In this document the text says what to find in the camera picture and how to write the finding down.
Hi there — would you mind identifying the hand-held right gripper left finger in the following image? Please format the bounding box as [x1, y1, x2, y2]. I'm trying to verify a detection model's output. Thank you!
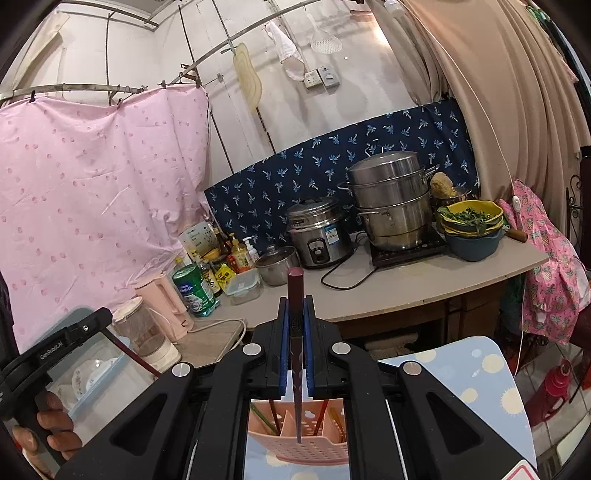
[55, 295, 294, 480]

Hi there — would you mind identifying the pink perforated utensil holder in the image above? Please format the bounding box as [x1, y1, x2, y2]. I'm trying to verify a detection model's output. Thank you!
[247, 401, 349, 464]

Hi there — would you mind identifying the black power cord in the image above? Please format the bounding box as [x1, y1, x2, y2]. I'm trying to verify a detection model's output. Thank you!
[321, 231, 384, 291]

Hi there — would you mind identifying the beige hanging cutting board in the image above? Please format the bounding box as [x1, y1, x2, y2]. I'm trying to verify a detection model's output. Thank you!
[233, 42, 264, 114]

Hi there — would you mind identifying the white green pouch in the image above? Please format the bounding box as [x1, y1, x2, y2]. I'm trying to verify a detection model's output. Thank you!
[180, 222, 218, 259]

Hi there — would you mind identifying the steel rice cooker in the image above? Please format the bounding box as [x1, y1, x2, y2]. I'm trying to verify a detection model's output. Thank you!
[285, 198, 354, 269]

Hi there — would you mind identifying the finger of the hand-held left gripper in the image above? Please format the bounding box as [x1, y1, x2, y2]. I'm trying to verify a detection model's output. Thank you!
[60, 307, 114, 352]

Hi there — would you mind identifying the beige curtain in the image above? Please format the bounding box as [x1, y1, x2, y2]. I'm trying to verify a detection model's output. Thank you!
[402, 0, 583, 204]

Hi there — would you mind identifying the pink pineapple print garment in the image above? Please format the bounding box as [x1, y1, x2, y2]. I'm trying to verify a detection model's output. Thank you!
[501, 180, 591, 344]

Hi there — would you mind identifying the clear plastic food container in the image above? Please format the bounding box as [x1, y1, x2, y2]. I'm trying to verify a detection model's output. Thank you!
[224, 268, 262, 305]

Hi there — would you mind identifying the navy leaf print cloth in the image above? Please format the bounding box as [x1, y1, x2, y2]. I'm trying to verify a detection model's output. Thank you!
[204, 99, 478, 252]

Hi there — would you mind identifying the white power cable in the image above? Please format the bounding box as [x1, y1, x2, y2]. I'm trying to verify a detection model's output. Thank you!
[187, 316, 247, 352]

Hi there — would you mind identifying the yellow packet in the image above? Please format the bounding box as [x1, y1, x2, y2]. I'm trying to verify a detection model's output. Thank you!
[215, 263, 237, 294]

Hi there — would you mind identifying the dark metal chair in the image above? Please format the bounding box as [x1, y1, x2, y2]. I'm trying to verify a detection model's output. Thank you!
[566, 145, 591, 278]

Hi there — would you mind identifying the white floral plate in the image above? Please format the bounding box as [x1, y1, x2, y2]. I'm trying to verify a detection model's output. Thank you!
[71, 357, 121, 400]

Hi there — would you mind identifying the black induction cooktop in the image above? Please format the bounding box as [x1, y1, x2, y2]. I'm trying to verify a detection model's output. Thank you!
[369, 226, 448, 268]

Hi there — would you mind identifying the green tin can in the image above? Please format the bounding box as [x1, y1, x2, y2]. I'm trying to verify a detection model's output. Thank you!
[172, 264, 218, 318]

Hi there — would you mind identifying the white glass jar blender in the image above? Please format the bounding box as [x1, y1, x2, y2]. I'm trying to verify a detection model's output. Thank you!
[112, 296, 182, 374]

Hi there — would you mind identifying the person's left hand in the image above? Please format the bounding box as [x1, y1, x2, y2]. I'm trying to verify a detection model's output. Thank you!
[11, 392, 85, 463]

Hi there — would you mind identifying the pink dotted curtain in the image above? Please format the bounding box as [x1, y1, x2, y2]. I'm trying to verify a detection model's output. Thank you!
[0, 85, 211, 352]

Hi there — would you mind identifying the red water bottle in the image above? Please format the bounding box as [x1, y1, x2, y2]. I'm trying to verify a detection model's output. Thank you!
[536, 357, 578, 428]

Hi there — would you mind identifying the yellow bowl with greens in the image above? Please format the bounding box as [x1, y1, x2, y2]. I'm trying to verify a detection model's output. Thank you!
[438, 200, 504, 234]

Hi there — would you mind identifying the white wall socket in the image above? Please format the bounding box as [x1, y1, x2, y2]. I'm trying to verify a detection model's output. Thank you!
[302, 67, 340, 90]

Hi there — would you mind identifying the pink electric kettle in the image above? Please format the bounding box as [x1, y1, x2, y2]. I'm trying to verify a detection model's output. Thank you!
[135, 273, 195, 335]

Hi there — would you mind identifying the small pot with glass lid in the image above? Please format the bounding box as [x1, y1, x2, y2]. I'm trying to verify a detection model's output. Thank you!
[255, 246, 301, 287]

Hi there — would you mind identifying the white slotted scoop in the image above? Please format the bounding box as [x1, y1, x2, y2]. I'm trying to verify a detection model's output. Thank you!
[305, 13, 343, 55]

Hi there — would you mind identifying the tan loofah sponge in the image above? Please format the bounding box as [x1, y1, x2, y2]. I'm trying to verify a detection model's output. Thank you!
[430, 172, 455, 199]

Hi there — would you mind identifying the red chopstick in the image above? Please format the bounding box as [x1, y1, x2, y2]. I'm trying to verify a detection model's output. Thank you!
[314, 401, 331, 437]

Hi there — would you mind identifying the white cord with switch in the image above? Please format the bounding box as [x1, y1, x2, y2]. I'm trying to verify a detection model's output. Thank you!
[434, 37, 525, 370]

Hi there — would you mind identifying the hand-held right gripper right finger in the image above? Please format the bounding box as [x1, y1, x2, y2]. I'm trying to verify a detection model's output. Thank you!
[300, 294, 532, 480]

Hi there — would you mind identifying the steel steamer pot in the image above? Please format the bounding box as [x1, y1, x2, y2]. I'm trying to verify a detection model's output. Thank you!
[339, 151, 437, 251]

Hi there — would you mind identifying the white hanging cloth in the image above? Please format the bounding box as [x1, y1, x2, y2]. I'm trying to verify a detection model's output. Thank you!
[265, 21, 308, 81]

